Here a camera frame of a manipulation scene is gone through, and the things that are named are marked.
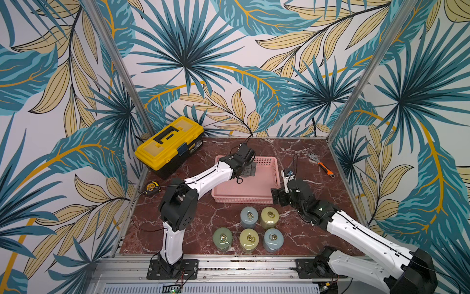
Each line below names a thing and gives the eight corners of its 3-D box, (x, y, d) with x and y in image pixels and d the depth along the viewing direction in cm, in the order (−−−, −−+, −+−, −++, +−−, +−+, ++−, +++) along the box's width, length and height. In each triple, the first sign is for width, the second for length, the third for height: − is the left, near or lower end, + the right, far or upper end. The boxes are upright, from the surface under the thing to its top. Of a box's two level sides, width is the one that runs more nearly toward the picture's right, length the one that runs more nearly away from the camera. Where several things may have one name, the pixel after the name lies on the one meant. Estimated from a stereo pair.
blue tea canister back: (240, 228, 85) (240, 222, 78) (240, 213, 89) (240, 206, 83) (257, 228, 85) (259, 222, 78) (256, 213, 89) (257, 206, 83)
